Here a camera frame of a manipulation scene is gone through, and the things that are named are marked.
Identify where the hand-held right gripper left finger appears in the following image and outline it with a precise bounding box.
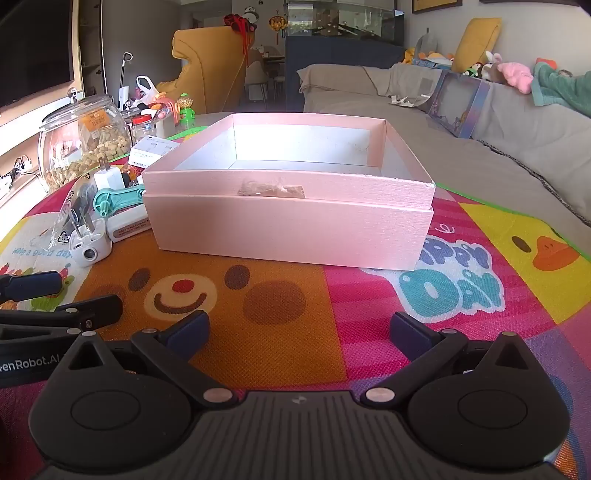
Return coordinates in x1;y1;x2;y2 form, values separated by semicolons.
55;310;234;409

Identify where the green gumball toy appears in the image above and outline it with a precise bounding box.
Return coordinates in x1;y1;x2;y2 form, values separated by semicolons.
178;92;197;131

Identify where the white tube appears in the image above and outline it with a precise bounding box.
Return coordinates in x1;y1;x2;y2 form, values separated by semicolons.
107;203;154;243

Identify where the yellow armchair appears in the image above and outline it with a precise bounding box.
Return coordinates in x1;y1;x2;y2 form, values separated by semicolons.
156;25;260;114

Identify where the yellow pillow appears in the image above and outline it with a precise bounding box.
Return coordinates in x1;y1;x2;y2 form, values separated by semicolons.
454;17;503;75

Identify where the white plastic bag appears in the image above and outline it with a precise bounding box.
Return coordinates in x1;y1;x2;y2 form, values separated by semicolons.
135;75;158;103

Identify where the white cable box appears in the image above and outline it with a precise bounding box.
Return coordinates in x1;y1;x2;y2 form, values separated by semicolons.
129;136;179;168

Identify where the small red-lid jar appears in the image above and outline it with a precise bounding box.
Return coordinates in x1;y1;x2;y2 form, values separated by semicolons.
131;114;156;145

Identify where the grey sofa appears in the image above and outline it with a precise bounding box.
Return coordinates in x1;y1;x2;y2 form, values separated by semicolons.
295;61;591;259

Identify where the pink plush toy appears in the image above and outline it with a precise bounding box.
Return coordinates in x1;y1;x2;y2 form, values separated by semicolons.
498;62;537;96

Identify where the pink cardboard box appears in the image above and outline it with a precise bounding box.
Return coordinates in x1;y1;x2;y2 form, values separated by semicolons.
141;113;436;271

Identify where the white rabbit plush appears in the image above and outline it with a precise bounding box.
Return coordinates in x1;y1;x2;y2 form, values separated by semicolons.
484;51;505;83

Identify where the red cloth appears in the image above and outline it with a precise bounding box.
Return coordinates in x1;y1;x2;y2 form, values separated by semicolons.
223;14;251;57

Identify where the grey plush toy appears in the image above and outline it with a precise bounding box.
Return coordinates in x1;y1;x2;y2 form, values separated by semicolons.
414;33;440;62

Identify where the white power strip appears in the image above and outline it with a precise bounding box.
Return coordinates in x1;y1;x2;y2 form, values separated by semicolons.
0;157;40;197

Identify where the teal towel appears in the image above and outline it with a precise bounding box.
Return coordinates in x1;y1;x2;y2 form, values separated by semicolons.
530;61;591;120

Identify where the colourful cartoon play mat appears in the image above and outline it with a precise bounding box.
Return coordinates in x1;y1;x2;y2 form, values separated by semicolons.
0;124;591;480

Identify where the dark blue cabinet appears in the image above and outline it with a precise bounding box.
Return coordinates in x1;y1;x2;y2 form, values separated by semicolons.
283;34;408;114

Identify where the white plug adapter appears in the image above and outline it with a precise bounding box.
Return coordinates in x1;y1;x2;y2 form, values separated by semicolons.
69;217;113;269

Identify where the glass fish tank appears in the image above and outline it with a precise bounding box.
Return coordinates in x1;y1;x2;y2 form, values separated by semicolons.
283;0;408;45

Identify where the pink and orange toy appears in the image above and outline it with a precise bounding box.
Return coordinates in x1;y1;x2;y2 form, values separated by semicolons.
148;92;182;126

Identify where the clear plastic bag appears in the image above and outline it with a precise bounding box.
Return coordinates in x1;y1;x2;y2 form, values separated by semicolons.
31;178;100;253

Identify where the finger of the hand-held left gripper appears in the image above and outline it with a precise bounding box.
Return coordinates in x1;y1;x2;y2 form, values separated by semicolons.
0;271;64;304
0;295;123;333

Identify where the teal plastic tool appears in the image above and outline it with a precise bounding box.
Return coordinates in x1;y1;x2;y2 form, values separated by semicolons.
92;185;147;220

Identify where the black television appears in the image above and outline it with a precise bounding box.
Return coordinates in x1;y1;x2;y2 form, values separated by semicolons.
0;0;75;110

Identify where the white charger cube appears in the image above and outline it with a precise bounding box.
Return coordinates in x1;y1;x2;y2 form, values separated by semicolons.
95;157;126;191

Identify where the white mop handle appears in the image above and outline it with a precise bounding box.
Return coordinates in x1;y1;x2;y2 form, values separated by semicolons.
117;52;134;110

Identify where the white dining chair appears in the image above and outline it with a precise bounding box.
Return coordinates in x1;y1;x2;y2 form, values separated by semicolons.
244;60;285;103

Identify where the gold framed wall picture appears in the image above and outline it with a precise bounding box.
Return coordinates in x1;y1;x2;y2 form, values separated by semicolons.
411;0;463;14

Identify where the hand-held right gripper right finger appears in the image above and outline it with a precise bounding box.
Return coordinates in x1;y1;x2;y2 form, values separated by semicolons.
360;311;548;409

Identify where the glass jar of nuts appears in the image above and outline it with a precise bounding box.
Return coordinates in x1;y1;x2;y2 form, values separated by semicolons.
38;95;134;193

